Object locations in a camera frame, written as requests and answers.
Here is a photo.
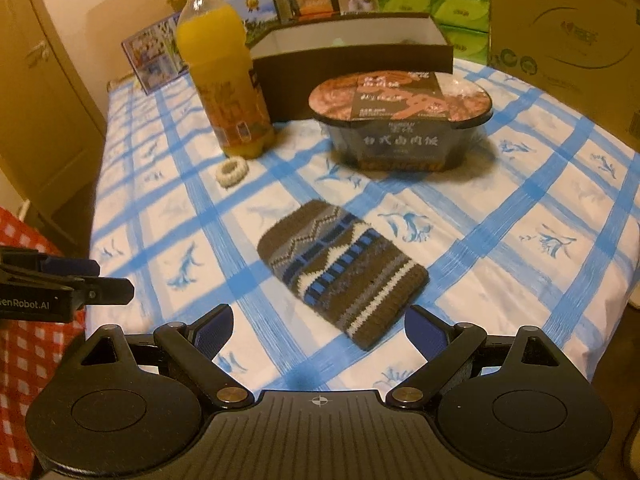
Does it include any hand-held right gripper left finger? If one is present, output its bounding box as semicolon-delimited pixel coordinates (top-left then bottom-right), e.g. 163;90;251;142
80;304;256;408

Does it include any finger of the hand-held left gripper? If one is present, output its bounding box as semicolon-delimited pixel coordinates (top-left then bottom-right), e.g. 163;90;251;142
72;277;135;307
0;247;100;279

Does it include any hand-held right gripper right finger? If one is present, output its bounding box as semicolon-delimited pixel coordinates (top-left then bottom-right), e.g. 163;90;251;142
385;305;557;408

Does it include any brown striped knit pouch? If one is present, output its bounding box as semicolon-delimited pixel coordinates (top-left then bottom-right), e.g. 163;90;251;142
256;199;430;352

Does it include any red checkered cloth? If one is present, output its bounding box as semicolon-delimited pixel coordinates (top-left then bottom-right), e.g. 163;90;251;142
0;205;88;480

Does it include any wooden door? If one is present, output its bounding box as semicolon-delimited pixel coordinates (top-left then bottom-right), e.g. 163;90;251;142
0;0;108;181

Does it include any white scrunchie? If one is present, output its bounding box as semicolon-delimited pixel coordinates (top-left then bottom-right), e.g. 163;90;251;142
215;157;248;187

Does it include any black instant rice bowl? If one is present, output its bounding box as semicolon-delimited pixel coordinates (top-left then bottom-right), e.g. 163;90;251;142
307;70;495;173

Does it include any light wooden headboard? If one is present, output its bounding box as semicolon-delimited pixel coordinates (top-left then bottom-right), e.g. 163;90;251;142
82;0;181;91

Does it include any orange juice bottle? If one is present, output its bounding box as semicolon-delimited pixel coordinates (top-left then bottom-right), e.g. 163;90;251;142
176;0;276;159

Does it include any blue white box with medal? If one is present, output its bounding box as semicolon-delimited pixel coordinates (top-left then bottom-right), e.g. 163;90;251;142
227;0;278;43

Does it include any stack of green tissue packs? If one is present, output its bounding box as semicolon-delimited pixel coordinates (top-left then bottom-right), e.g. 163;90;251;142
375;0;491;66

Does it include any large brown cardboard box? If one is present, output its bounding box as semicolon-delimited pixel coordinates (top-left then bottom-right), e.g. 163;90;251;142
486;0;640;153

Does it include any orange label box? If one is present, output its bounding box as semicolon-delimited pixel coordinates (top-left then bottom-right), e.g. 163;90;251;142
270;0;338;23

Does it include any metal door handle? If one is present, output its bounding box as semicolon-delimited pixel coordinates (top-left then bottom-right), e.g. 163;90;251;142
26;42;51;68

